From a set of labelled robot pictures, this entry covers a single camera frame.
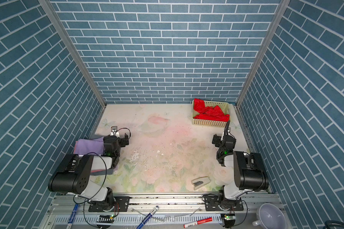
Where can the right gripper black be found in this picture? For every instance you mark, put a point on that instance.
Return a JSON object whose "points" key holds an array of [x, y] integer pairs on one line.
{"points": [[218, 139]]}

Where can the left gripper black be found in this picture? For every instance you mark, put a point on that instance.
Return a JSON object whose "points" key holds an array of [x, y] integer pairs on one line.
{"points": [[122, 140]]}

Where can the red t-shirt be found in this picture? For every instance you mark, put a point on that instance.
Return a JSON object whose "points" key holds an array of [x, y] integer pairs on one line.
{"points": [[210, 113]]}

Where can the pale green plastic basket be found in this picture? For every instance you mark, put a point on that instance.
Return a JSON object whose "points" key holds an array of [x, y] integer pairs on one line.
{"points": [[223, 105]]}

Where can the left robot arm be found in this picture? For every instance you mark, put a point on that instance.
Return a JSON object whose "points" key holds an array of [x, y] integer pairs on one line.
{"points": [[91, 157]]}

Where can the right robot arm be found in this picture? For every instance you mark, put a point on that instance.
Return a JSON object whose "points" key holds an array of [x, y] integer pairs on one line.
{"points": [[249, 173]]}

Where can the folded purple t-shirt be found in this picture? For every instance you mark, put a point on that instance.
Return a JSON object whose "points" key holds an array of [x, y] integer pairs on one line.
{"points": [[85, 146]]}

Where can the grey stapler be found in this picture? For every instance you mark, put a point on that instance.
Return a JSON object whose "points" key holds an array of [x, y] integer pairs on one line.
{"points": [[200, 182]]}

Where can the blue marker pen centre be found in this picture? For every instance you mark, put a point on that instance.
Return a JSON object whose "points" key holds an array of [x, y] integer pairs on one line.
{"points": [[148, 217]]}

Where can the blue marker pen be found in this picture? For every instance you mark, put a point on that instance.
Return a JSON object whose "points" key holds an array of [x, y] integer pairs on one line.
{"points": [[72, 217], [148, 217]]}

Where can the red marker pen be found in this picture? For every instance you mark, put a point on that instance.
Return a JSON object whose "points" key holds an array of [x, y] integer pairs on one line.
{"points": [[198, 222]]}

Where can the blue marker pen left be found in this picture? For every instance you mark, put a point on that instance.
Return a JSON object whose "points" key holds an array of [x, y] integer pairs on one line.
{"points": [[72, 217]]}

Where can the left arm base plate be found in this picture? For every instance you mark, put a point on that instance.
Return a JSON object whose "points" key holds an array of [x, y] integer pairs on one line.
{"points": [[118, 204]]}

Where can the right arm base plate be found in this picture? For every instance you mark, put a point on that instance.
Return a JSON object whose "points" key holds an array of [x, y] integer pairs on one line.
{"points": [[214, 202]]}

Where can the aluminium frame rail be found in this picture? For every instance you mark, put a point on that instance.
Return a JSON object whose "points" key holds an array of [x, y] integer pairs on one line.
{"points": [[175, 210]]}

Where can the right aluminium corner post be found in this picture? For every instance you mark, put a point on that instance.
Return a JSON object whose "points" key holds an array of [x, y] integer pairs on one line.
{"points": [[263, 48]]}

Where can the aluminium corner post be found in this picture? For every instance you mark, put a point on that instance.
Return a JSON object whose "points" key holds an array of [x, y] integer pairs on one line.
{"points": [[263, 48], [56, 22]]}

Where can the left aluminium corner post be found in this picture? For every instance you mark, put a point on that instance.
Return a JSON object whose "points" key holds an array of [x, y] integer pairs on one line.
{"points": [[56, 22]]}

